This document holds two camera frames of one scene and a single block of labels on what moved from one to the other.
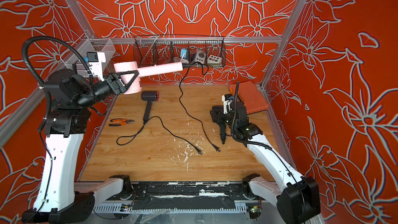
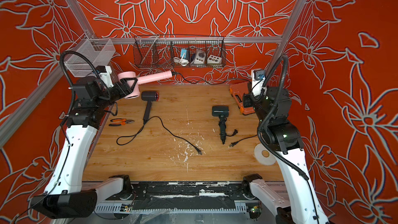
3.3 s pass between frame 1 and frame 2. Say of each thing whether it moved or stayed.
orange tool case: stayed
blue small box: stayed
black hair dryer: stayed
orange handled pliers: stayed
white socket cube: stayed
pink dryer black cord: moved
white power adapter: stayed
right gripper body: moved
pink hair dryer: moved
